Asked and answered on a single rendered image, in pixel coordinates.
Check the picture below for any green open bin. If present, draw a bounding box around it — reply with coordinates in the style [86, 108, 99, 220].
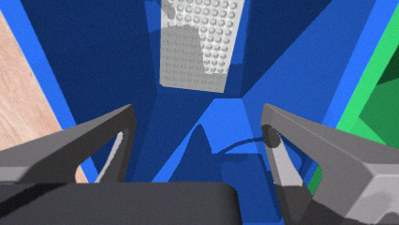
[336, 4, 399, 149]

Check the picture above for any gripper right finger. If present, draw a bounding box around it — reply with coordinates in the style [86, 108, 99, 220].
[260, 103, 399, 225]

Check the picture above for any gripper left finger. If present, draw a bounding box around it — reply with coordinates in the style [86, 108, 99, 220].
[0, 104, 137, 184]

